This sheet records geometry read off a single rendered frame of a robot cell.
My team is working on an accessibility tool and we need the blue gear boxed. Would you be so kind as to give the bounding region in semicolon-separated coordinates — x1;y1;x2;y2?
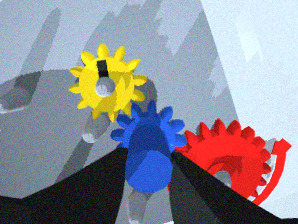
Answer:
110;99;186;193

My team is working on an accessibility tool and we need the red curved arrow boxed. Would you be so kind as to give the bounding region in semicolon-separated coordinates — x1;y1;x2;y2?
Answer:
253;137;291;206

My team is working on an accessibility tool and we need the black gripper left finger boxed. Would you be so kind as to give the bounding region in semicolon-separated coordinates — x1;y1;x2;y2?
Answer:
0;147;128;224

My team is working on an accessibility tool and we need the grey board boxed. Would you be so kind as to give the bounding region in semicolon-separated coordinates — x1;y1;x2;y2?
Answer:
0;0;241;224

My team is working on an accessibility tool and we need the red gear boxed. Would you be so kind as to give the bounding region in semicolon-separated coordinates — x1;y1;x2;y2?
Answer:
174;119;271;198

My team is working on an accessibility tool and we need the yellow gear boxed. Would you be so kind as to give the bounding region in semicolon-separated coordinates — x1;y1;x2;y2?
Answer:
69;44;146;121

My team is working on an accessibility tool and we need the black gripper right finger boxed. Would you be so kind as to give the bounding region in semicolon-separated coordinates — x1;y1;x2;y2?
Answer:
169;152;298;224

